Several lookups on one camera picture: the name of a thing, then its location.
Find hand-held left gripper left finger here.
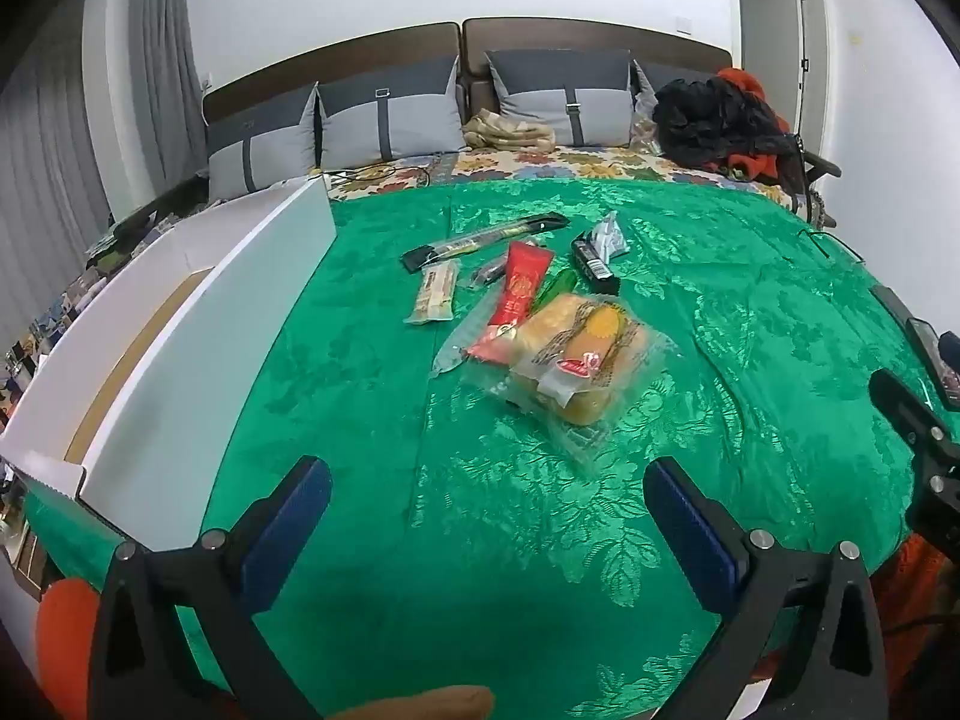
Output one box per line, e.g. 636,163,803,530
88,456,332,720

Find smartphone with lit screen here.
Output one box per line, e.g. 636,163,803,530
906,319,960,410

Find floral bed sheet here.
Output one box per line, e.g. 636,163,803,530
322,144,826,222

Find red snack packet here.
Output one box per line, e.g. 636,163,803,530
466,240,556,365

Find green patterned blanket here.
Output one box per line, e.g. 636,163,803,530
26,178,946,720

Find black tablet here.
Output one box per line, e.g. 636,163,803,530
872,285,914,332

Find dark wooden chair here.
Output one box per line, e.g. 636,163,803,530
791,131,841,192

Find clear long packet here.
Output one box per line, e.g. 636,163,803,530
431,300,511,380

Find beige bar packet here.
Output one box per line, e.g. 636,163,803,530
403,259,462,327

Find black bar packet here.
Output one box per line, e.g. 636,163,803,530
570,231,622,297

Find beige folded cloth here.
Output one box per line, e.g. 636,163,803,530
461,111,556,151

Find clear plastic bag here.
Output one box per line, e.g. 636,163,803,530
628,111,662,156

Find small dark sausage packet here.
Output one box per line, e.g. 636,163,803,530
469,255,511,292

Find black jacket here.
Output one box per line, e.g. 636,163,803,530
652,77,807,173

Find person's orange clothing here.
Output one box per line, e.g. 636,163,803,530
36,577,102,720

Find white cardboard box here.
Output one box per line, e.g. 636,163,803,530
0,174,336,552

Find green snack packet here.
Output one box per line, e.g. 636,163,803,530
532,268,580,316

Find white door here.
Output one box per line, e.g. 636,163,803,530
739,0,833,158

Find long black stick packet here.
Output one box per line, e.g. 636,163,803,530
400,211,569,275

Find orange garment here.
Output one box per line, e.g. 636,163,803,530
712,67,796,185

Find eyeglasses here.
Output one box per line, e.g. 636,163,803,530
799,227,863,263

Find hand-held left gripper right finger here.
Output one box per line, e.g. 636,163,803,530
643,457,890,720

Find grey curtain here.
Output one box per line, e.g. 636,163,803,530
0,0,203,361

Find clear bread packet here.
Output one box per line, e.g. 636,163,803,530
461,292,680,473

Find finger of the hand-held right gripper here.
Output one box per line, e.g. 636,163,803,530
868,369,960,541

